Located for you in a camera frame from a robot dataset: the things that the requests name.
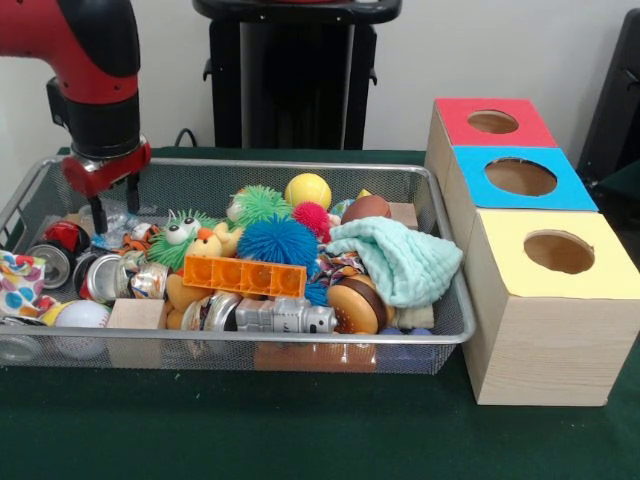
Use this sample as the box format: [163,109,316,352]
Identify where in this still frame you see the cream cloth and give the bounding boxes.
[397,305,436,331]

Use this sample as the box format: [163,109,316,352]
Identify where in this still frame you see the silver toy robot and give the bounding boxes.
[234,297,339,334]

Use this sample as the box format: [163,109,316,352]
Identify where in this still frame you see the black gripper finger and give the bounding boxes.
[125,174,141,214]
[88,194,109,235]

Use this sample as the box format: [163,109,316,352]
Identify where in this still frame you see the yellow foam ball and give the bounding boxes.
[284,173,333,210]

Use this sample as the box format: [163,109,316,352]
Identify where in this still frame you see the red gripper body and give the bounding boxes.
[61,133,153,199]

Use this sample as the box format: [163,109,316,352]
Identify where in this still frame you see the toy hamburger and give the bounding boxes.
[325,275,396,336]

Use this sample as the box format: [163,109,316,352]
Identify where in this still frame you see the crushed clear plastic bottle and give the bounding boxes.
[92,207,151,251]

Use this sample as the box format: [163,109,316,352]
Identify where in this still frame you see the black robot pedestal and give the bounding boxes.
[192,0,404,150]

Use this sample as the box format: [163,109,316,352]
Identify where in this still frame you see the wooden box with three holes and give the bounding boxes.
[424,97,640,407]

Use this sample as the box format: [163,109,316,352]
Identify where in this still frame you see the black panel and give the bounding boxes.
[576,8,640,187]

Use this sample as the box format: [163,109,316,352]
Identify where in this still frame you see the dark green side table cloth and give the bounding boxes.
[594,158,640,236]

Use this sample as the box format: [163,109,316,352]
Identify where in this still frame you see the yellow plush duck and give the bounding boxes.
[188,222,244,259]

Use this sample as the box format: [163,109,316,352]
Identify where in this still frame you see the orange toy building block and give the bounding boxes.
[182,254,308,299]

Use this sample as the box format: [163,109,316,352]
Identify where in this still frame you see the mint green cloth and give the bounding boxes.
[325,217,464,309]

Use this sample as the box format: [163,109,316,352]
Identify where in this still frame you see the shallow metal mesh bin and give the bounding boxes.
[0,155,477,376]

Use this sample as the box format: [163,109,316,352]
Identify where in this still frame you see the green spiky ball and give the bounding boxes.
[147,184,294,266]

